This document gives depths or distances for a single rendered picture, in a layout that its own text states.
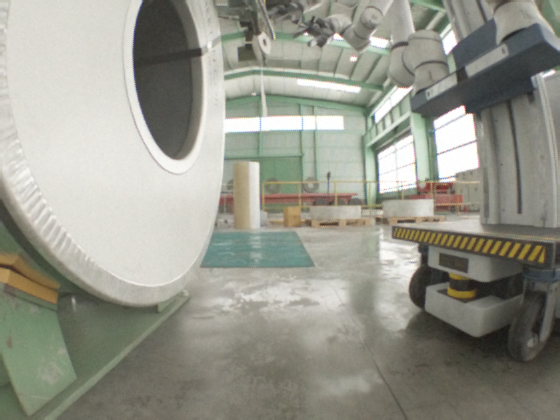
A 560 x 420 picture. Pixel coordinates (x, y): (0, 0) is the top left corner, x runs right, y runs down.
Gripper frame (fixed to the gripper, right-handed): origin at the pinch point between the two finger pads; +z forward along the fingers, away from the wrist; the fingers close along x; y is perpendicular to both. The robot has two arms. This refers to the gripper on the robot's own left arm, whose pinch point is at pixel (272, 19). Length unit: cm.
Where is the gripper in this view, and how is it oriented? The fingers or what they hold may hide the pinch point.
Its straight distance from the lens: 143.6
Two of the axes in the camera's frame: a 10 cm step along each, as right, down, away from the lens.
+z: -7.1, 6.7, -2.2
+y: -1.0, -4.2, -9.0
